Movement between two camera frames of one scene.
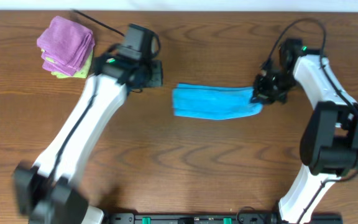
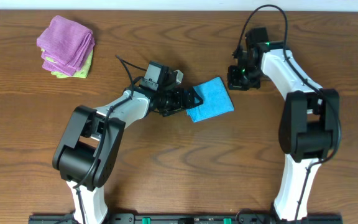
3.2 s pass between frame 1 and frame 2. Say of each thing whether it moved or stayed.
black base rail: stayed
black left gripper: moved
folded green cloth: stayed
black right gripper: moved
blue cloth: moved
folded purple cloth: stayed
